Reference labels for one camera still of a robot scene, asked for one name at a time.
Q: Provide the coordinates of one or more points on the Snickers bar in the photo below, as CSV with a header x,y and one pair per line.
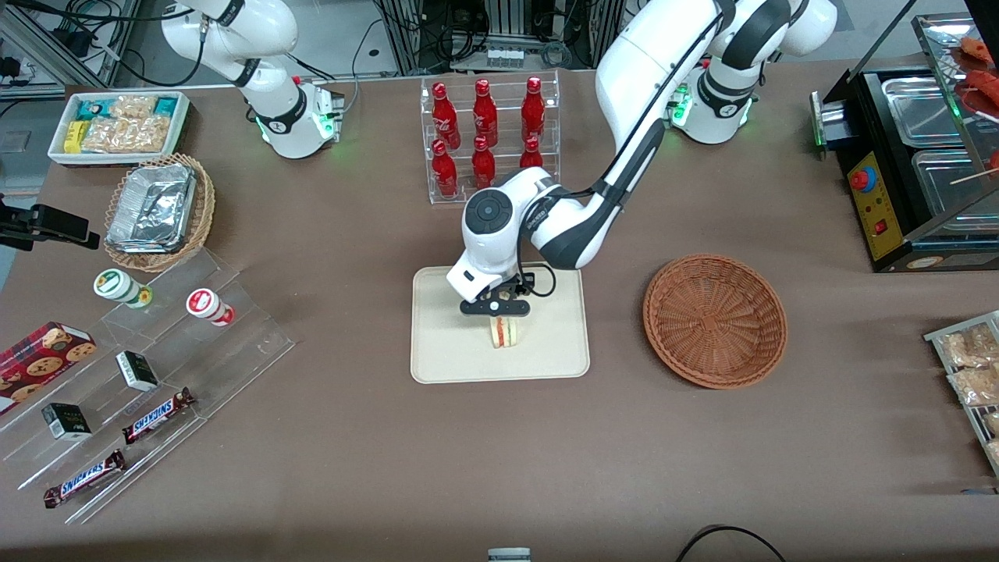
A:
x,y
156,416
82,478

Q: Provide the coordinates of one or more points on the small dark green box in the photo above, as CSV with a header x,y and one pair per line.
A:
x,y
66,421
136,371

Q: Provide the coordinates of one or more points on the red sausage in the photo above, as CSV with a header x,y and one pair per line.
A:
x,y
982,90
977,51

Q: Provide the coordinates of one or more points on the green-lid yogurt cup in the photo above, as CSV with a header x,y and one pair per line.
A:
x,y
115,286

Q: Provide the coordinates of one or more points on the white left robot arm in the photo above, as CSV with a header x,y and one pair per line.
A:
x,y
648,70

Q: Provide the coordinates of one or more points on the metal equipment rack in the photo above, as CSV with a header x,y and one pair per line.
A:
x,y
499,19

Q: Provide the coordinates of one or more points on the red cookie box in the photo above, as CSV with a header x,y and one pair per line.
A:
x,y
39,359

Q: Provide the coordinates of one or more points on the tan oval wicker basket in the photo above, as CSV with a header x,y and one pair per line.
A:
x,y
204,211

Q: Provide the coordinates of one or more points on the white snack bin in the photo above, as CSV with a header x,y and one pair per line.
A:
x,y
58,152

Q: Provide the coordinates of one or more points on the clear acrylic bottle rack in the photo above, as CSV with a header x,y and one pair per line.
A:
x,y
503,168

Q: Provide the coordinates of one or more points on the yellow snack pack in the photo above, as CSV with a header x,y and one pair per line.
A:
x,y
74,136

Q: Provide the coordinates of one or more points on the clear acrylic stepped display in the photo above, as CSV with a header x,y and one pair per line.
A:
x,y
234,343

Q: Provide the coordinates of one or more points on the red cola bottle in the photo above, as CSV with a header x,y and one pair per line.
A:
x,y
531,154
483,164
445,113
445,172
533,109
485,113

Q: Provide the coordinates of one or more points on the black food warmer yellow panel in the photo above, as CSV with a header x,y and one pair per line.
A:
x,y
878,203

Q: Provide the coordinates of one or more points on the clear bag of crackers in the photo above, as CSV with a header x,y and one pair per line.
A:
x,y
125,134

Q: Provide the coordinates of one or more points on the teal snack pack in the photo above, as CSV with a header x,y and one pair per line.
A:
x,y
92,108
166,106

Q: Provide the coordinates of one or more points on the grey device at table edge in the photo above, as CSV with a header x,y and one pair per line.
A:
x,y
509,555

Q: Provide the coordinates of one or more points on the black clamp mount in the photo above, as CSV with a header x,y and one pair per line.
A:
x,y
55,222

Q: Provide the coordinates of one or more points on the clear bag of rice snacks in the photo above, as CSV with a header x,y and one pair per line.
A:
x,y
968,347
977,386
993,423
994,453

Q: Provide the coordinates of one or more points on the brown round wicker basket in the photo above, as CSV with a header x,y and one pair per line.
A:
x,y
714,324

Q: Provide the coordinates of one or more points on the stack of foil trays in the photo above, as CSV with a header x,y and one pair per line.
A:
x,y
152,207

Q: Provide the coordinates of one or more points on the red-lid yogurt cup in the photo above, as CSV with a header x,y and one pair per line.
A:
x,y
204,304

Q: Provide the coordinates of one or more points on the beige plastic tray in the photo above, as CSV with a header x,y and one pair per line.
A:
x,y
453,343

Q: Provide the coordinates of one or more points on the plastic-wrapped sandwich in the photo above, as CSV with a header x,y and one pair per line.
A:
x,y
504,332

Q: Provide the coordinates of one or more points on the steel warmer pan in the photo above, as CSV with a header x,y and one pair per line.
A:
x,y
917,109
948,183

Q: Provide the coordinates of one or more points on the tray of packaged snacks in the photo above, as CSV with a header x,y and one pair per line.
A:
x,y
936,336

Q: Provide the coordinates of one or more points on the white power strip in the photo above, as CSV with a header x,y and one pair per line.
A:
x,y
504,57

